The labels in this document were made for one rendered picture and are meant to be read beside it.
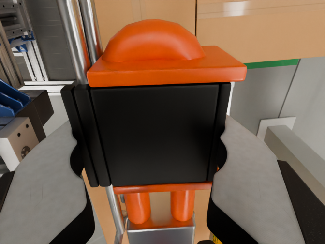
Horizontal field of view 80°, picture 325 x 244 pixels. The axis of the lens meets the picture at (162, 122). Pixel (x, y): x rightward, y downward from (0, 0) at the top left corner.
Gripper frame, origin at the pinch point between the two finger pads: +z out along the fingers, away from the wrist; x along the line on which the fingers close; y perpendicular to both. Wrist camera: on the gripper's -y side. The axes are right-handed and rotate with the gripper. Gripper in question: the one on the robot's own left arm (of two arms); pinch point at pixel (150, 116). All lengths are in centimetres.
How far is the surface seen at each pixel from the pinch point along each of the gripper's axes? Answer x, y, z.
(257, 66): 75, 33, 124
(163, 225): 0.8, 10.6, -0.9
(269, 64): 83, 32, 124
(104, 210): -17, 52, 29
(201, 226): 16, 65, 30
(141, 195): -0.9, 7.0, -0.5
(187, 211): 2.9, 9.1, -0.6
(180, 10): 11, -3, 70
